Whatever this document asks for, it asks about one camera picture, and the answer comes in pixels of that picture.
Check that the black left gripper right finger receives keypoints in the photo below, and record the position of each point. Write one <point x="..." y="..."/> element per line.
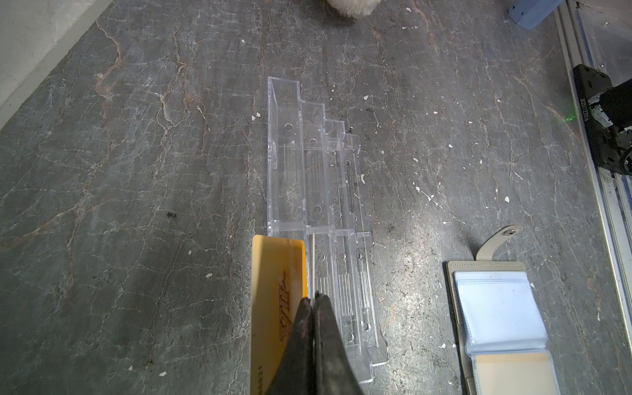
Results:
<point x="333" y="371"/>

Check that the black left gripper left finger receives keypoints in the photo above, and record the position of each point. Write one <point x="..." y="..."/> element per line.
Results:
<point x="295" y="374"/>

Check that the clear acrylic organizer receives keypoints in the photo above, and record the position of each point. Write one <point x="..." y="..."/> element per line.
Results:
<point x="317" y="193"/>

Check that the white teddy bear brown sweater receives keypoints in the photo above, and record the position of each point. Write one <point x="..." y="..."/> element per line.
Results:
<point x="354" y="8"/>

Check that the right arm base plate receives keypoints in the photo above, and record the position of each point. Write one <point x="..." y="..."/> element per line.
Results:
<point x="605" y="111"/>

